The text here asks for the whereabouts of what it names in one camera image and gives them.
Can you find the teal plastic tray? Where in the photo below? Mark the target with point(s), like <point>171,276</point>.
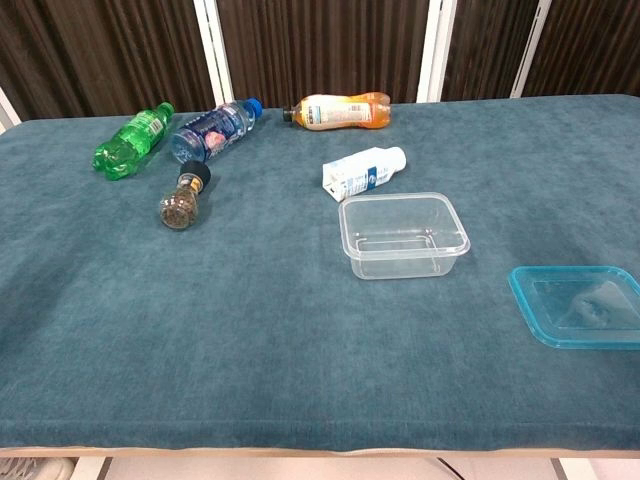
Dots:
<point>525,295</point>

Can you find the clear plastic container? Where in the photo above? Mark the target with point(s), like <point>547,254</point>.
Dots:
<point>360,265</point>

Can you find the small white milk bottle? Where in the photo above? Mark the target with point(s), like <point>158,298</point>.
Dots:
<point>355,175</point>

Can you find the teal velvet tablecloth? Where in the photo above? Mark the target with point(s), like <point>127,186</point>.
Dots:
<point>250,325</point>

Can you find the orange drink bottle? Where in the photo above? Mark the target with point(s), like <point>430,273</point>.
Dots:
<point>340,112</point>

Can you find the glass pepper grinder black cap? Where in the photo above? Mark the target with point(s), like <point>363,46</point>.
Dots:
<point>178,210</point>

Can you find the blue capped water bottle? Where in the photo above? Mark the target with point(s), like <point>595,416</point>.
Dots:
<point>210,135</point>

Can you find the dark brown pleated curtain panel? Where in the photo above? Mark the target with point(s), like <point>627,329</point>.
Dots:
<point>325,45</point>
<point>100,50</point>
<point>590,45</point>
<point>485,45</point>

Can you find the green plastic soda bottle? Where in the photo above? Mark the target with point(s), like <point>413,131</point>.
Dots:
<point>125,145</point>

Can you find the white mesh shoe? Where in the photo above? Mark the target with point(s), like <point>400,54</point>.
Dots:
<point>35,469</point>

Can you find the white partition frame post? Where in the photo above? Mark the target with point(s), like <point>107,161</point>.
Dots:
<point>214,50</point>
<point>432,50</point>
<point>6,107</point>
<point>530,50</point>

